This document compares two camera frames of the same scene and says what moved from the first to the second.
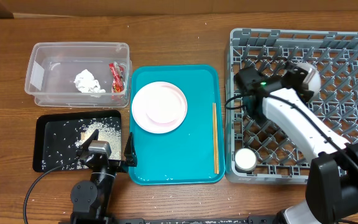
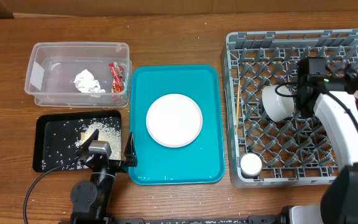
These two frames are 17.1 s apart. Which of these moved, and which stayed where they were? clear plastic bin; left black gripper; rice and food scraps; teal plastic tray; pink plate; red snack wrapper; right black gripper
Moved: pink plate; right black gripper
Stayed: red snack wrapper; rice and food scraps; clear plastic bin; left black gripper; teal plastic tray
